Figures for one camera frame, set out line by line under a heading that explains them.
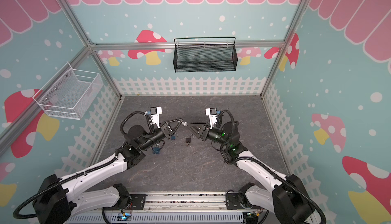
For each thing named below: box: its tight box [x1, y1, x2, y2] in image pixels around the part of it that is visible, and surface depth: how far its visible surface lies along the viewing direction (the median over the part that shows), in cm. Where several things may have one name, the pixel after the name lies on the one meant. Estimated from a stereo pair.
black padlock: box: [185, 133, 194, 144], surface depth 98 cm
